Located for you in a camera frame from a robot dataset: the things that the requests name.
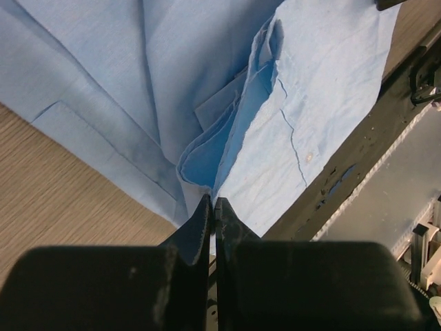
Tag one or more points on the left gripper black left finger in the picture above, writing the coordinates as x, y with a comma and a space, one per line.
97, 287

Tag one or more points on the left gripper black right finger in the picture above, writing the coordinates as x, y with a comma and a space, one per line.
288, 285

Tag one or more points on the light blue long sleeve shirt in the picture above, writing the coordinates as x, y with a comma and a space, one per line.
171, 100

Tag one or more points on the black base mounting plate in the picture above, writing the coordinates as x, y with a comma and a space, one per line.
366, 144

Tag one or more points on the white slotted cable duct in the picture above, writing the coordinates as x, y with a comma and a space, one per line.
396, 192

